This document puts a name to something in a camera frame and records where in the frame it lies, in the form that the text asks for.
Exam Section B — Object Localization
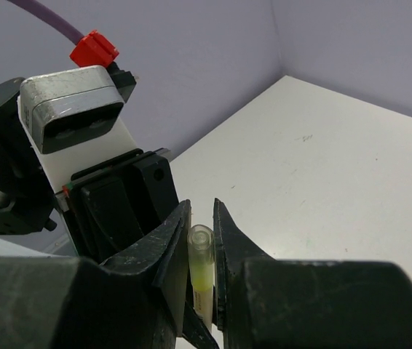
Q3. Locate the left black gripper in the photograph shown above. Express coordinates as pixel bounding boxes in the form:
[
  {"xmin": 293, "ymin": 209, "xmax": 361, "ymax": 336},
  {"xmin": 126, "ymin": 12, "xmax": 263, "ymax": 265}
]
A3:
[{"xmin": 0, "ymin": 77, "xmax": 58, "ymax": 236}]

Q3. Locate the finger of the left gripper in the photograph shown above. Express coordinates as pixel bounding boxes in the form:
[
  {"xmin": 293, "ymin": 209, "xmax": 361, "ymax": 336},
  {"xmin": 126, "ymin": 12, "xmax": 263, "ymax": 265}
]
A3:
[{"xmin": 63, "ymin": 148, "xmax": 179, "ymax": 262}]

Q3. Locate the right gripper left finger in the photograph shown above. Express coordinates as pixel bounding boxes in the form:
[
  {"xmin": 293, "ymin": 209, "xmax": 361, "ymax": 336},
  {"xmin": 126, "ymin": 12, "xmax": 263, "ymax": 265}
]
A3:
[{"xmin": 101, "ymin": 200, "xmax": 191, "ymax": 337}]

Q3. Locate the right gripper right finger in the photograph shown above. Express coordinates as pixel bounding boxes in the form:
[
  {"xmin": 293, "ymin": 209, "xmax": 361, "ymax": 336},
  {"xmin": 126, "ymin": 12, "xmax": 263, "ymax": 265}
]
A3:
[{"xmin": 213, "ymin": 198, "xmax": 273, "ymax": 331}]

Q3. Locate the clear pen cap yellow tint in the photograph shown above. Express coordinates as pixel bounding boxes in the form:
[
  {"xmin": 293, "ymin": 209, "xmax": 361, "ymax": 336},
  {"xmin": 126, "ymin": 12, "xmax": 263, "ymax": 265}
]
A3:
[{"xmin": 187, "ymin": 225, "xmax": 215, "ymax": 292}]

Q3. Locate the yellow highlighter pen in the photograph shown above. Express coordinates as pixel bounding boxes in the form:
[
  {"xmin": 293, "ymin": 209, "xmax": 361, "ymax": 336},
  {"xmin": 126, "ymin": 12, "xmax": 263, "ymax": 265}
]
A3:
[{"xmin": 190, "ymin": 264, "xmax": 214, "ymax": 332}]

